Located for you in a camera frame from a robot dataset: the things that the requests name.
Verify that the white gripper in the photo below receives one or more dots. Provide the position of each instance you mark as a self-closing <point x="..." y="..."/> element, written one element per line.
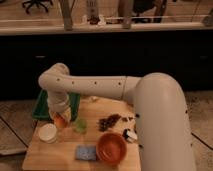
<point x="60" y="108"/>

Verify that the orange apple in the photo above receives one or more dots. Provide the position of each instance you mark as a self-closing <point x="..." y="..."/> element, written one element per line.
<point x="60" y="122"/>

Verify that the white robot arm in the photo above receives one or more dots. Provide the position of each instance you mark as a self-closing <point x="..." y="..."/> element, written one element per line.
<point x="159" y="105"/>

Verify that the small green cup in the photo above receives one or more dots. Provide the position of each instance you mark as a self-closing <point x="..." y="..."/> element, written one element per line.
<point x="80" y="125"/>

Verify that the green plastic tray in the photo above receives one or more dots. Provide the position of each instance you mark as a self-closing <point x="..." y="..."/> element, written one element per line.
<point x="41" y="110"/>

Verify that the yellow banana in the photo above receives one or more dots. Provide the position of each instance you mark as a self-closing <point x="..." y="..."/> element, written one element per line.
<point x="94" y="98"/>

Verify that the dark grapes bunch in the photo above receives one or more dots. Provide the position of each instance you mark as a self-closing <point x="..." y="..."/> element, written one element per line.
<point x="106" y="123"/>

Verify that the blue sponge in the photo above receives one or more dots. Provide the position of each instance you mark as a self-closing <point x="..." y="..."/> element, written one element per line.
<point x="87" y="153"/>

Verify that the orange bowl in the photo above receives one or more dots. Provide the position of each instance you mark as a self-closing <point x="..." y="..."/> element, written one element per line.
<point x="111" y="149"/>

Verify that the black office chair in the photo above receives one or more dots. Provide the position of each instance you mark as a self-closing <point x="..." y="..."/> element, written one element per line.
<point x="29" y="3"/>

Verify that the black white handled brush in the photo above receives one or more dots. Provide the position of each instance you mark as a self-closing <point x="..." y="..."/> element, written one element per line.
<point x="129" y="135"/>

